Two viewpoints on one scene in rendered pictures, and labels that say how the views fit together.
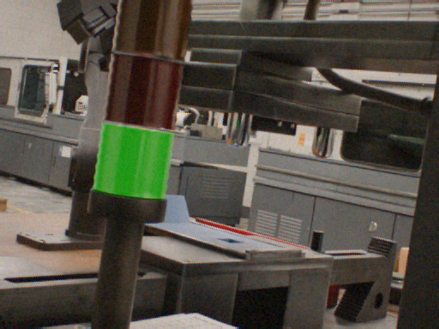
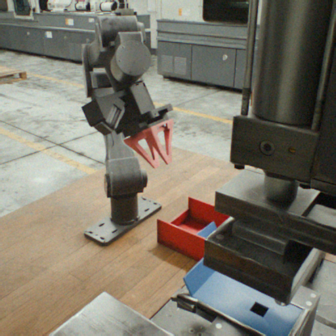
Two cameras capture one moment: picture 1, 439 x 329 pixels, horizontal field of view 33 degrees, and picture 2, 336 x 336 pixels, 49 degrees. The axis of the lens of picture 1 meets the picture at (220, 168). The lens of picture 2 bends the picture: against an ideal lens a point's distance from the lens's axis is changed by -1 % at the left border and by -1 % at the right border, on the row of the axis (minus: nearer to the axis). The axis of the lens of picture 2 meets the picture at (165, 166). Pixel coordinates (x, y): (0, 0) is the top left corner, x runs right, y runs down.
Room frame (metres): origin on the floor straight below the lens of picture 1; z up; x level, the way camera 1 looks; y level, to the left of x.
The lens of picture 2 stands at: (0.32, 0.15, 1.39)
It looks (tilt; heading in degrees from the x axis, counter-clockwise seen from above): 25 degrees down; 355
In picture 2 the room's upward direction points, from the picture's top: straight up
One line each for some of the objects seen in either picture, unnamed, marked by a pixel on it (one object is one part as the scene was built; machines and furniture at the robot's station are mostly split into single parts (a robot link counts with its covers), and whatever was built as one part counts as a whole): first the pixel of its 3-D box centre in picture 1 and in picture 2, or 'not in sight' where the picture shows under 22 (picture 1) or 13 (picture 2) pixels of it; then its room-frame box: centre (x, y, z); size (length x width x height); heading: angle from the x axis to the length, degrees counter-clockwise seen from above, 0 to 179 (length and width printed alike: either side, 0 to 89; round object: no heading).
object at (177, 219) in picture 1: (209, 223); (241, 294); (0.71, 0.00, 1.00); 0.15 x 0.07 x 0.03; 48
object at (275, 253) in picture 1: (273, 264); (295, 333); (0.65, -0.06, 0.98); 0.07 x 0.01 x 0.03; 137
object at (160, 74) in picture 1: (143, 92); not in sight; (0.38, 0.04, 1.10); 0.04 x 0.04 x 0.03
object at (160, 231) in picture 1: (191, 251); (239, 329); (0.66, 0.01, 0.98); 0.13 x 0.01 x 0.03; 47
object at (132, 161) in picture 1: (134, 160); not in sight; (0.38, 0.04, 1.07); 0.04 x 0.04 x 0.03
